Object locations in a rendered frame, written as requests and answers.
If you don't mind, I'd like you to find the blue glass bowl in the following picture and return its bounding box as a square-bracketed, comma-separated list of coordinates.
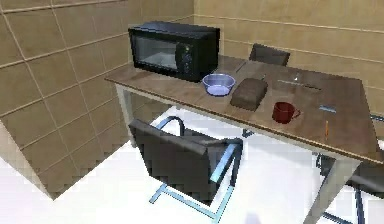
[202, 73, 237, 97]

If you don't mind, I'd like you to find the brown bread loaf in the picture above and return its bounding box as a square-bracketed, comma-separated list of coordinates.
[229, 77, 269, 112]

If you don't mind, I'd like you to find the black microwave oven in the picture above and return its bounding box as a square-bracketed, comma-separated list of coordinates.
[128, 21, 221, 84]

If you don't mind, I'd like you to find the red mug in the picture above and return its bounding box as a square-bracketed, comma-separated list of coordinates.
[271, 101, 302, 125]

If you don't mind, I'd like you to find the brown wooden table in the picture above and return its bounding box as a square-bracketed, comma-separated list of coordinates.
[104, 54, 384, 224]

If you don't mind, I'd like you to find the black metal-frame chair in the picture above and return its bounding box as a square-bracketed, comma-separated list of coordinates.
[248, 43, 291, 67]
[128, 115, 244, 224]
[314, 113, 384, 224]

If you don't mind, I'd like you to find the silver knife with black handle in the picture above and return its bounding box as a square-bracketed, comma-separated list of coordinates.
[277, 79, 323, 91]

